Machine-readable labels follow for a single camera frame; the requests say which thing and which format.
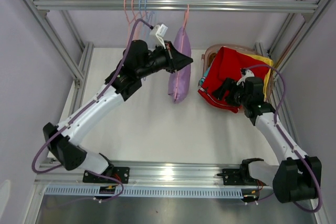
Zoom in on aluminium frame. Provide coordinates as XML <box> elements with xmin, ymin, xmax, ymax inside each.
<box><xmin>2</xmin><ymin>0</ymin><xmax>336</xmax><ymax>167</ymax></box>

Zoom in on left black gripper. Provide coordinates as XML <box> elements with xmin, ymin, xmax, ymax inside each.
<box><xmin>136</xmin><ymin>40</ymin><xmax>193</xmax><ymax>79</ymax></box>

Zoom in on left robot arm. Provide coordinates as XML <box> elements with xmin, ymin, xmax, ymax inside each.
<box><xmin>43</xmin><ymin>40</ymin><xmax>193</xmax><ymax>183</ymax></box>

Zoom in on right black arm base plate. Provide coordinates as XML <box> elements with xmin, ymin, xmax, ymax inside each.
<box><xmin>216</xmin><ymin>168</ymin><xmax>268</xmax><ymax>186</ymax></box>

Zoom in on purple trousers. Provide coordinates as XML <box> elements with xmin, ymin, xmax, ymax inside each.
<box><xmin>167</xmin><ymin>26</ymin><xmax>192</xmax><ymax>104</ymax></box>

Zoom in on yellow trousers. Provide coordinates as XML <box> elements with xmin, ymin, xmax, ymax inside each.
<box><xmin>247</xmin><ymin>54</ymin><xmax>274</xmax><ymax>101</ymax></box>

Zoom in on pink translucent plastic basket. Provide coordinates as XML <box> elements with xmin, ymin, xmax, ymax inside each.
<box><xmin>202</xmin><ymin>44</ymin><xmax>258</xmax><ymax>112</ymax></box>

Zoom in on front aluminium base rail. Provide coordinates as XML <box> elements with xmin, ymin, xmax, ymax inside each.
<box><xmin>34</xmin><ymin>161</ymin><xmax>239</xmax><ymax>188</ymax></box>

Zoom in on blue hanger of teal trousers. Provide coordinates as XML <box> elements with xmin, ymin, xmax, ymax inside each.
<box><xmin>138</xmin><ymin>0</ymin><xmax>150</xmax><ymax>41</ymax></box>

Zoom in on blue hanger of red trousers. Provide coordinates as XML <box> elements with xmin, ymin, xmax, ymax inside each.
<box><xmin>143</xmin><ymin>0</ymin><xmax>155</xmax><ymax>82</ymax></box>

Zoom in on pink hanger of yellow trousers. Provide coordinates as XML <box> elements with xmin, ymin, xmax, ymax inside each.
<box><xmin>123</xmin><ymin>0</ymin><xmax>133</xmax><ymax>44</ymax></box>

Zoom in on aluminium hanging rail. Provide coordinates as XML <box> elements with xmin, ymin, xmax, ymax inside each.
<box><xmin>33</xmin><ymin>0</ymin><xmax>318</xmax><ymax>14</ymax></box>

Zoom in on white slotted cable duct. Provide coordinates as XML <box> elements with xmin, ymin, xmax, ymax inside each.
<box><xmin>45</xmin><ymin>185</ymin><xmax>258</xmax><ymax>199</ymax></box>

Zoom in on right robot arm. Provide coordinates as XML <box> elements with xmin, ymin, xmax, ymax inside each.
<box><xmin>212</xmin><ymin>77</ymin><xmax>322</xmax><ymax>203</ymax></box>

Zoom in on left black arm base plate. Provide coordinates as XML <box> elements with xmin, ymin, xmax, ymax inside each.
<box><xmin>82</xmin><ymin>167</ymin><xmax>130</xmax><ymax>184</ymax></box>

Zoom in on teal trousers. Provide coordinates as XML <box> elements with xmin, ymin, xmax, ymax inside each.
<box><xmin>198</xmin><ymin>67</ymin><xmax>210</xmax><ymax>87</ymax></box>

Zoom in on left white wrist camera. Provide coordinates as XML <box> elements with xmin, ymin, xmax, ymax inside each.
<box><xmin>150</xmin><ymin>23</ymin><xmax>168</xmax><ymax>48</ymax></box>

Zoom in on red trousers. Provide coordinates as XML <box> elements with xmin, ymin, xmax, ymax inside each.
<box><xmin>198</xmin><ymin>46</ymin><xmax>269</xmax><ymax>113</ymax></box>

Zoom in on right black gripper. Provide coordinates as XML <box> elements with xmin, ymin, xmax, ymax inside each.
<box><xmin>211</xmin><ymin>77</ymin><xmax>249</xmax><ymax>107</ymax></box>

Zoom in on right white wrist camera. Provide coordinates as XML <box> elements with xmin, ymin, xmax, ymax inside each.
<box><xmin>236</xmin><ymin>68</ymin><xmax>255</xmax><ymax>86</ymax></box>

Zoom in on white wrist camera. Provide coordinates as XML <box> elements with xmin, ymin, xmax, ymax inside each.
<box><xmin>150</xmin><ymin>23</ymin><xmax>168</xmax><ymax>48</ymax></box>
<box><xmin>236</xmin><ymin>68</ymin><xmax>255</xmax><ymax>86</ymax></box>

